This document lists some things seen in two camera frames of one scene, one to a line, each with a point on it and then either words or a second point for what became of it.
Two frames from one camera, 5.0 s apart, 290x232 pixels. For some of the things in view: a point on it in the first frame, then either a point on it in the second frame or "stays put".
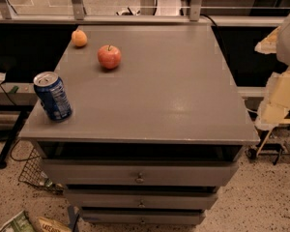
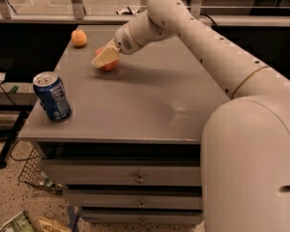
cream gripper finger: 282,90 → 124,41
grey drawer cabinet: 159,124 stays put
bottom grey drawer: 143,216 stays put
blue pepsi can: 51,92 stays put
